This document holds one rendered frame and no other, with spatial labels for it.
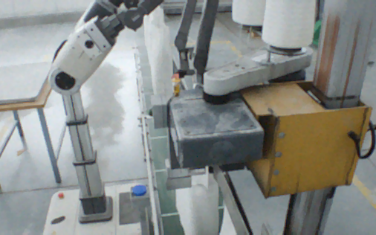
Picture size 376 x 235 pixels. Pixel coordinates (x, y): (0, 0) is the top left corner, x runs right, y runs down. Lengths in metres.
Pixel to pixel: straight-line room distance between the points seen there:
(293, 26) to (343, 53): 0.22
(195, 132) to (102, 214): 1.39
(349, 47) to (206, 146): 0.52
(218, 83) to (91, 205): 1.36
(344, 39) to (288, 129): 0.31
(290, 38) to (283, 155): 0.37
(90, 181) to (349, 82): 1.49
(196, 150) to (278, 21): 0.40
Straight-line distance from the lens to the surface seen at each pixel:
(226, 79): 1.02
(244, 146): 0.93
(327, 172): 1.22
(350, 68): 1.13
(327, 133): 1.12
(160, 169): 2.34
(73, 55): 1.56
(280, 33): 0.94
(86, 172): 2.02
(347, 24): 1.07
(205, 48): 1.37
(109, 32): 1.35
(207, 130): 0.91
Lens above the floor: 1.81
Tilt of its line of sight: 29 degrees down
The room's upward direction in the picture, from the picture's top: 1 degrees counter-clockwise
